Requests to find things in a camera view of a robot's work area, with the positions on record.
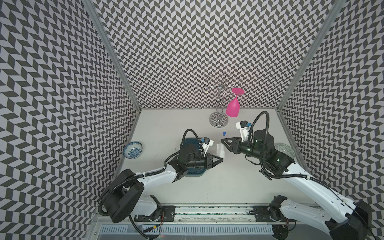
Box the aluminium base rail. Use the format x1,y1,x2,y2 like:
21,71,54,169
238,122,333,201
85,204,330,240

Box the blue patterned small bowl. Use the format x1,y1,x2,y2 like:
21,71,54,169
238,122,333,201
123,142,143,159

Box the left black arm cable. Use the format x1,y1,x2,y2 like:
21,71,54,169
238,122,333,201
97,128,205,240

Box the teal rectangular plastic tray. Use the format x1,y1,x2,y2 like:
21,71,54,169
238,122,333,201
178,138,206,177

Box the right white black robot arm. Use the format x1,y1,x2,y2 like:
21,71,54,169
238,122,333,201
221,130,373,240

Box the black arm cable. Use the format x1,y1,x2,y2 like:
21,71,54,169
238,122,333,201
97,128,205,240
247,110,376,240

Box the chrome wire glass rack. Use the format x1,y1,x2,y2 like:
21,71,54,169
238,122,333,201
204,71,239,128

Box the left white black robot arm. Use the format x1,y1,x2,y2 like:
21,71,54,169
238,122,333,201
98,144,224,223

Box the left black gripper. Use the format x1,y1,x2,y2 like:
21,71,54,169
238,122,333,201
186,152,223,170

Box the white gauze cloth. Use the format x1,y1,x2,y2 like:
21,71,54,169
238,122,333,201
216,144,226,159

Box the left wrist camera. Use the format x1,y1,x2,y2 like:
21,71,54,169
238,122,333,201
201,137,214,156

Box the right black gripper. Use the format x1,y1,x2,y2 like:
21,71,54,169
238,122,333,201
220,136,265,160

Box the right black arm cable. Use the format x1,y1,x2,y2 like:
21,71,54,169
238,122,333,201
247,110,376,240

